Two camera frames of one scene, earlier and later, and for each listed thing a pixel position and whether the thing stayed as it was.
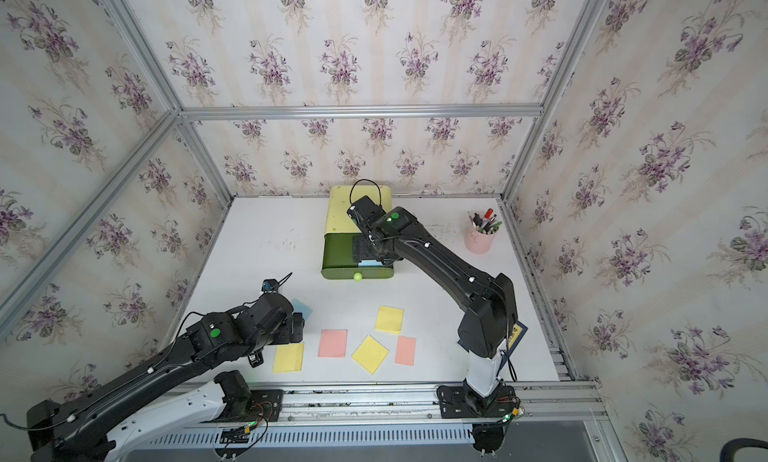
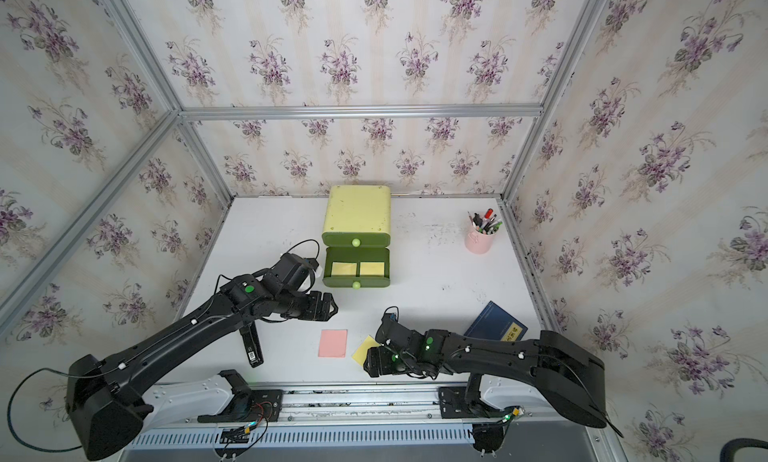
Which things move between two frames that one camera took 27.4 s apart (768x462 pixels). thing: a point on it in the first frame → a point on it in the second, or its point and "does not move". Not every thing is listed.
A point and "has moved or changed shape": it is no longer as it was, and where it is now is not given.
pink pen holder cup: (479, 243) does not move
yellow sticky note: (288, 358) → (344, 268)
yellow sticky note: (370, 354) does not move
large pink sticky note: (333, 343) does not move
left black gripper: (287, 326) → (314, 312)
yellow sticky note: (389, 319) has moved or changed shape
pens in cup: (487, 224) does not move
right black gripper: (359, 252) → (381, 369)
